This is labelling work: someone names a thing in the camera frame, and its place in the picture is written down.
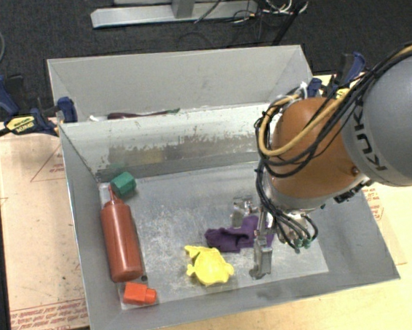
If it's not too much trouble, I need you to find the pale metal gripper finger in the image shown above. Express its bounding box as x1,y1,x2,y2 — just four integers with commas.
229,196,259,229
247,240,277,281

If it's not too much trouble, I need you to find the purple cloth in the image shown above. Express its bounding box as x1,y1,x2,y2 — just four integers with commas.
202,212,277,257

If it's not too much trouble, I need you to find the yellow toy fish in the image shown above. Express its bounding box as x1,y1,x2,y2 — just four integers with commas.
183,240,237,289

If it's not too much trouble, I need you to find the grey metal bin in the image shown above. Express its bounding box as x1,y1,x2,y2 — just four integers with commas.
47,24,405,330

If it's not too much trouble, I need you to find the green hexagonal block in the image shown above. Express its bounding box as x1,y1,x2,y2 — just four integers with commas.
109,170,138,199

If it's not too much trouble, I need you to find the red-brown squeeze bottle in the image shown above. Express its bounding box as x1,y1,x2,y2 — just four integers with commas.
96,181,146,285

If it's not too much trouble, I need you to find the orange-red block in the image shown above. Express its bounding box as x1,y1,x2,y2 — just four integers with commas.
121,279,159,308

